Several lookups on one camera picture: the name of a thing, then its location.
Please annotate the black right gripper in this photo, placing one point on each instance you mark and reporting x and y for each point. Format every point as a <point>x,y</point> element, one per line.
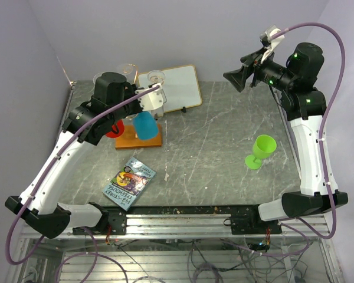
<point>238,76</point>

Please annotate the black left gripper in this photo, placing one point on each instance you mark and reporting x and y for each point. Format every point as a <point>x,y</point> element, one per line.
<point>138,108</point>

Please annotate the blue plastic goblet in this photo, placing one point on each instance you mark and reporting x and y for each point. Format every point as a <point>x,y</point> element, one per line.
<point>145,126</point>

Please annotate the red plastic goblet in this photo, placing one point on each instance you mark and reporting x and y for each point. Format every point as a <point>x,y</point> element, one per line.
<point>117,130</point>

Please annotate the clear smooth wine glass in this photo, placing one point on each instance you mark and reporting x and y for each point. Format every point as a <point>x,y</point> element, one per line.
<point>129,70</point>

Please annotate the clear ribbed wine glass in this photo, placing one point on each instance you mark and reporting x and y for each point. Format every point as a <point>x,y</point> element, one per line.
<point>97,76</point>

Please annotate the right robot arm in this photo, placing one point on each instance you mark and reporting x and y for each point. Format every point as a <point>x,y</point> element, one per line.
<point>305,107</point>

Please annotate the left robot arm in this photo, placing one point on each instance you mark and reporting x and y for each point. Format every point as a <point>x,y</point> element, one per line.
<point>39,206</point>

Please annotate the gold framed whiteboard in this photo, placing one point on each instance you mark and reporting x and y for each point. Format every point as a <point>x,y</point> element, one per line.
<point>181,88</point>

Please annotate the green plastic goblet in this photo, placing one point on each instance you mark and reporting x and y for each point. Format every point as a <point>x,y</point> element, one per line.
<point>263,147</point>

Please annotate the colourful treehouse book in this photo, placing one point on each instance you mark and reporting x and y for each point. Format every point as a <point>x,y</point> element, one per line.
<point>128,183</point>

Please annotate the gold wire glass rack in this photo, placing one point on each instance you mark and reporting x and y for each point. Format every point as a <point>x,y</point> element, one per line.
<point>133,88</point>

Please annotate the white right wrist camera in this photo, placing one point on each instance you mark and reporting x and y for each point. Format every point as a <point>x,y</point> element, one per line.
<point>269,42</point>

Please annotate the aluminium rail frame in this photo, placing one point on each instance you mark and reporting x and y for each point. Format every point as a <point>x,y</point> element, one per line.
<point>182,244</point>

